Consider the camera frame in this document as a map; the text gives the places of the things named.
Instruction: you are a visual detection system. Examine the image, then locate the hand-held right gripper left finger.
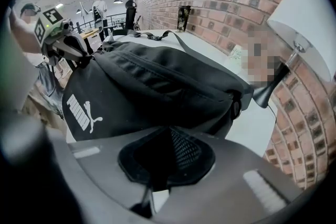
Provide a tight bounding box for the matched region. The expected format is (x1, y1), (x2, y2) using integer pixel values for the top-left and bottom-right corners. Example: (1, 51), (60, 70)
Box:
(49, 125), (169, 224)

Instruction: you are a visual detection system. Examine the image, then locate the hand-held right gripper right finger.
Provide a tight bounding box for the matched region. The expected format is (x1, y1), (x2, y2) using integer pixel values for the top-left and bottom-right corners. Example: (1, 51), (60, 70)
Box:
(153, 125), (305, 224)

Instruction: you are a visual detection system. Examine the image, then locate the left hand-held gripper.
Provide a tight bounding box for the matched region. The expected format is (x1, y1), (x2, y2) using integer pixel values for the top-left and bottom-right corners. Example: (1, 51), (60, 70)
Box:
(34, 7), (93, 69)

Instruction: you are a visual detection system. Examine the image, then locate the black Puma bag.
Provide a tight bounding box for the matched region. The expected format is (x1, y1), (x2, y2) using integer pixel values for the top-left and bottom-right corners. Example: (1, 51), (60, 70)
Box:
(62, 29), (254, 143)

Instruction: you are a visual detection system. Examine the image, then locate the person's left forearm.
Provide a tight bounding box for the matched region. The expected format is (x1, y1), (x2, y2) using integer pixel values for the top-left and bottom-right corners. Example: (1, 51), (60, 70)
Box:
(9, 9), (43, 54)

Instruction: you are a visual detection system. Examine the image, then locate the person's beige patterned shirt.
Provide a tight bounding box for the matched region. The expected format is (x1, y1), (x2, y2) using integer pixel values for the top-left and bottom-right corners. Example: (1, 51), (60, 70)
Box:
(23, 51), (68, 137)

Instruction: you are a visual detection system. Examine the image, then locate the black metal railing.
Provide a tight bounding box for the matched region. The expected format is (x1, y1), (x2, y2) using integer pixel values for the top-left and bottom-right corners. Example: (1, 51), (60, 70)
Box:
(71, 14), (127, 33)

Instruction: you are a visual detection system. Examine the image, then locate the person's head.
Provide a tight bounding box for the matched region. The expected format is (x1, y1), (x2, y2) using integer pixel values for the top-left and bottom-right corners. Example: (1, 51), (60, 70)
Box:
(20, 3), (41, 26)

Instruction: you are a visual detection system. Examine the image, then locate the black office chair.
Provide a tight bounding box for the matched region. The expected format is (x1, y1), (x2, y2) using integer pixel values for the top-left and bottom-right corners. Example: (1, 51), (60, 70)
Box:
(112, 0), (138, 36)

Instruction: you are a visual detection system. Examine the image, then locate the white desk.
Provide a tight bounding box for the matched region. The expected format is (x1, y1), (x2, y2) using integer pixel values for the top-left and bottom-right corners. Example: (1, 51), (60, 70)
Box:
(65, 29), (279, 158)

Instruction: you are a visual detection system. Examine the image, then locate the dark patterned tumbler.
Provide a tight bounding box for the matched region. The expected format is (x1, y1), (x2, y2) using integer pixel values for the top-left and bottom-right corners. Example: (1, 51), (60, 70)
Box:
(177, 5), (192, 33)

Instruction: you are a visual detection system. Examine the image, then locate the white paper cup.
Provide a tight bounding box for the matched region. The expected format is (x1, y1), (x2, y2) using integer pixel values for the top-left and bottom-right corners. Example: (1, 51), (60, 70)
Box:
(227, 44), (245, 69)

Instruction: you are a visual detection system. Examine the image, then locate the white shade table lamp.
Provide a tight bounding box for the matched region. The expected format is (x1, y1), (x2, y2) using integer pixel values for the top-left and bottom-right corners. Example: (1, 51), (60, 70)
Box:
(253, 0), (333, 109)

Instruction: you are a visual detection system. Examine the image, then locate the black head-worn camera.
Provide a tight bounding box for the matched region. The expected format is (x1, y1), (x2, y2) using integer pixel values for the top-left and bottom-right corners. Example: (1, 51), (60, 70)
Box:
(20, 3), (41, 14)

